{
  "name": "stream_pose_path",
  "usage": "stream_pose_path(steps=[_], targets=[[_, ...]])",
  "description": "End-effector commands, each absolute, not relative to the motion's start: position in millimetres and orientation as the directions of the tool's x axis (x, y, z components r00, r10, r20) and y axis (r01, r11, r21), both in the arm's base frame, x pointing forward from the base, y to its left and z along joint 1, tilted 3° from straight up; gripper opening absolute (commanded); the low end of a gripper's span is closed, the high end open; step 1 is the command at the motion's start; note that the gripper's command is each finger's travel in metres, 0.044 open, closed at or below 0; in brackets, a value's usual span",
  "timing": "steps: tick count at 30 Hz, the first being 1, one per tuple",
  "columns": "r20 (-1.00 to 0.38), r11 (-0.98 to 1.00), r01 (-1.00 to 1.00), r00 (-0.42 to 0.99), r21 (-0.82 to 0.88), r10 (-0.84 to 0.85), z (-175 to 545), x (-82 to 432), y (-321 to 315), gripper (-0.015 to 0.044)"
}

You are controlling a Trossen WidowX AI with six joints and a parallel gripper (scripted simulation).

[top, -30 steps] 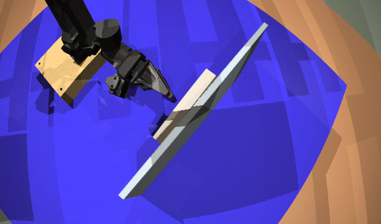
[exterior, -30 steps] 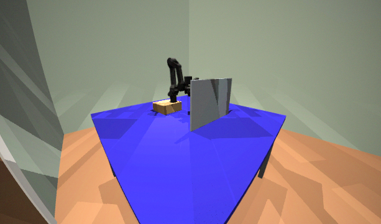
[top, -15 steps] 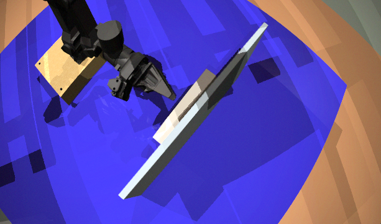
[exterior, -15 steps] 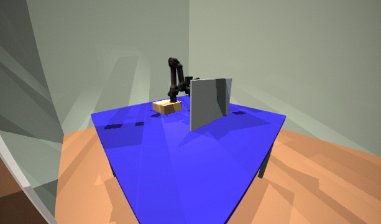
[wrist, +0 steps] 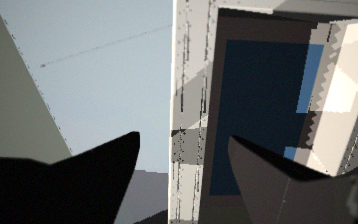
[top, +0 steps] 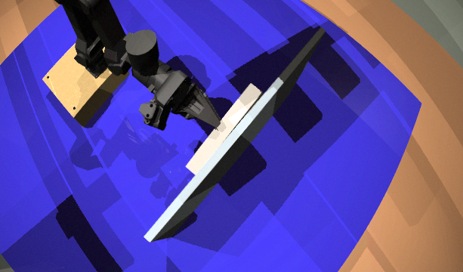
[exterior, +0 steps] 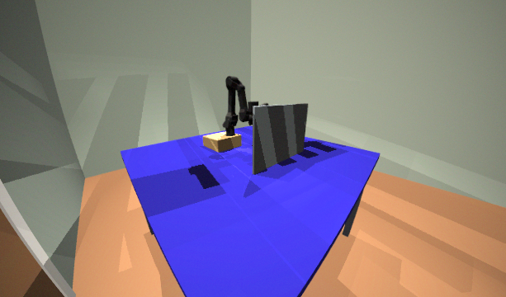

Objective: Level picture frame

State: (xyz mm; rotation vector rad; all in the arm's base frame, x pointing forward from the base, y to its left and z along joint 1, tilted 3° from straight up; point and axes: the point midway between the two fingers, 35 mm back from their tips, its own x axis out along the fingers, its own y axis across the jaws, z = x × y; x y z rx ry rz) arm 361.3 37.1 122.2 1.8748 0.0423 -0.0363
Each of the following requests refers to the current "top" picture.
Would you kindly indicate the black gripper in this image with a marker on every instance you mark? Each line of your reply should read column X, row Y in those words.
column 186, row 98

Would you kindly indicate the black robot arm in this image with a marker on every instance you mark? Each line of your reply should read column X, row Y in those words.
column 96, row 26

